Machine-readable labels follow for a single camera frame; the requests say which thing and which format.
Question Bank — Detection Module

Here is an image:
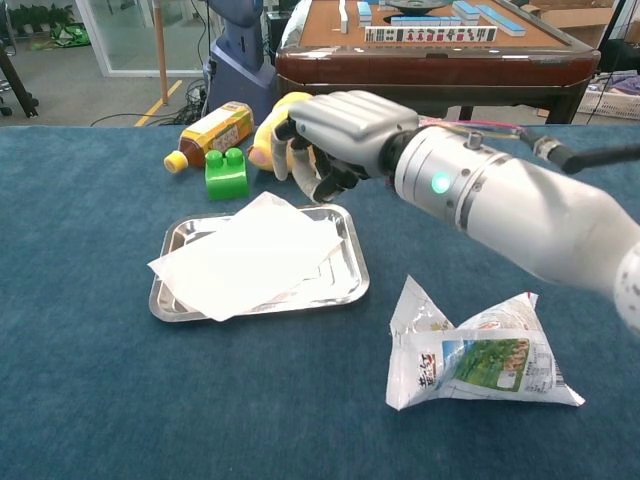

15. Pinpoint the brown mahjong table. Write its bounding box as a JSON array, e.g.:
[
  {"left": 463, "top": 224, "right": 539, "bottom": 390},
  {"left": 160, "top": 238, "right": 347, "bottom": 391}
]
[{"left": 274, "top": 0, "right": 602, "bottom": 126}]

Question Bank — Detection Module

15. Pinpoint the blue carpet table cover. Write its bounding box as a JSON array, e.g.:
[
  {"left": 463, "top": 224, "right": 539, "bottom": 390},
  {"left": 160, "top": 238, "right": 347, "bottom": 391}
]
[{"left": 0, "top": 123, "right": 640, "bottom": 480}]

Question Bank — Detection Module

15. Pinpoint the tea bottle with yellow cap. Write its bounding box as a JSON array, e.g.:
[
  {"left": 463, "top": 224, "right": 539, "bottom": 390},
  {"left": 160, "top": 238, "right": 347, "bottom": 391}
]
[{"left": 163, "top": 100, "right": 255, "bottom": 175}]

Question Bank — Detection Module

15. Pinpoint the white plastic basket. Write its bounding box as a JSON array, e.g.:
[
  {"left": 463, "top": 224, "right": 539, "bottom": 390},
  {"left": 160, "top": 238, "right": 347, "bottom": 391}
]
[{"left": 575, "top": 74, "right": 640, "bottom": 121}]

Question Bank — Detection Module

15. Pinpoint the yellow plush toy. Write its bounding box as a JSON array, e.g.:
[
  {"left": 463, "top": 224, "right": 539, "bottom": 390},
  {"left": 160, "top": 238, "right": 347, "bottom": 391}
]
[{"left": 247, "top": 91, "right": 321, "bottom": 175}]

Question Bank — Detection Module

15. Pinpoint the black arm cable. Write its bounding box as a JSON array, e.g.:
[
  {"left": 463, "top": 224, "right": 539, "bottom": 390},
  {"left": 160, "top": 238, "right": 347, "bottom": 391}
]
[{"left": 519, "top": 127, "right": 640, "bottom": 175}]

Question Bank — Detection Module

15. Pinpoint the green potted plants row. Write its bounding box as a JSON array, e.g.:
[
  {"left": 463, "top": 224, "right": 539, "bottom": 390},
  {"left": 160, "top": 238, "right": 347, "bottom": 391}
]
[{"left": 7, "top": 3, "right": 76, "bottom": 36}]

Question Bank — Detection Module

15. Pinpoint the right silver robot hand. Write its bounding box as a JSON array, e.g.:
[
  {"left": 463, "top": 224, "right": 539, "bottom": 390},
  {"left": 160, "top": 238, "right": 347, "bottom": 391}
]
[{"left": 271, "top": 89, "right": 420, "bottom": 204}]

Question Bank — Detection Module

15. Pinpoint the green bag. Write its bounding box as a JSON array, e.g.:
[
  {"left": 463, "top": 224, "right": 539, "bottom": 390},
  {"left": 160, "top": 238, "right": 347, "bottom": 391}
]
[{"left": 49, "top": 23, "right": 92, "bottom": 49}]

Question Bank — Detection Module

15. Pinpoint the wooden pole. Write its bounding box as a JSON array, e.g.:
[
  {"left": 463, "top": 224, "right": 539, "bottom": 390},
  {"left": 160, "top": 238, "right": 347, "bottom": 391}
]
[{"left": 152, "top": 0, "right": 170, "bottom": 106}]

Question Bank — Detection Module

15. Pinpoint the black stand leg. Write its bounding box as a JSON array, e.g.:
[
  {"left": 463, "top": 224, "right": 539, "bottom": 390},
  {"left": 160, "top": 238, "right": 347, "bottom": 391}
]
[{"left": 0, "top": 39, "right": 40, "bottom": 119}]

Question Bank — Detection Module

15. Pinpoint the cardboard box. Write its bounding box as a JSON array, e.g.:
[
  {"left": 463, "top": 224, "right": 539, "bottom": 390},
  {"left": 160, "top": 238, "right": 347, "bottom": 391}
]
[{"left": 519, "top": 0, "right": 621, "bottom": 49}]

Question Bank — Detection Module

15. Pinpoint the white faced mahjong tile row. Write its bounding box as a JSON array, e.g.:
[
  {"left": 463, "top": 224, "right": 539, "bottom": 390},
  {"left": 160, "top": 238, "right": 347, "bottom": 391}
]
[{"left": 364, "top": 25, "right": 498, "bottom": 44}]

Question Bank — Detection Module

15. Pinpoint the white paper sheet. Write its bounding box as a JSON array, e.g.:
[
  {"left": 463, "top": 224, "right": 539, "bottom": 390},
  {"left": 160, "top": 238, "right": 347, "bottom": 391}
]
[{"left": 146, "top": 191, "right": 345, "bottom": 323}]

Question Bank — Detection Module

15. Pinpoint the black floor cable bundle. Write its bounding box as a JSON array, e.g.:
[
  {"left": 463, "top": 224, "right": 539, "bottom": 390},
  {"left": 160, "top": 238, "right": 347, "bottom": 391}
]
[{"left": 89, "top": 79, "right": 212, "bottom": 127}]

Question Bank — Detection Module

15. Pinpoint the blue backed mahjong tile row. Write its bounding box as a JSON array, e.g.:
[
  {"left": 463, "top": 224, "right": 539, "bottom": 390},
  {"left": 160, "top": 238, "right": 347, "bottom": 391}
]
[
  {"left": 390, "top": 15, "right": 463, "bottom": 27},
  {"left": 474, "top": 3, "right": 527, "bottom": 37}
]

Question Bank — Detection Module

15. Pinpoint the green toy building brick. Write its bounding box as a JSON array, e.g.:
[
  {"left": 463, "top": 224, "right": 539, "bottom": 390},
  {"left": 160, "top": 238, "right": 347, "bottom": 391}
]
[{"left": 204, "top": 147, "right": 250, "bottom": 202}]

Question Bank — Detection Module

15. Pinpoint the crumpled white food bag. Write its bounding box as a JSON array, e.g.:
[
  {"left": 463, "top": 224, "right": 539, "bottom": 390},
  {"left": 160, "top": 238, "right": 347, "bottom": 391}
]
[{"left": 385, "top": 274, "right": 587, "bottom": 412}]

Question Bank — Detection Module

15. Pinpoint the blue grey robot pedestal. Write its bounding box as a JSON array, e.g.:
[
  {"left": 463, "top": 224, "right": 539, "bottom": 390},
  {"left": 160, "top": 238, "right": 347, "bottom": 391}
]
[{"left": 205, "top": 0, "right": 278, "bottom": 126}]

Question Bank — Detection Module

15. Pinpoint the rectangular metal tray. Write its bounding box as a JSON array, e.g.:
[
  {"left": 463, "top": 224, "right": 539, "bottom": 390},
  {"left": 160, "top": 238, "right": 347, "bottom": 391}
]
[{"left": 148, "top": 203, "right": 371, "bottom": 323}]

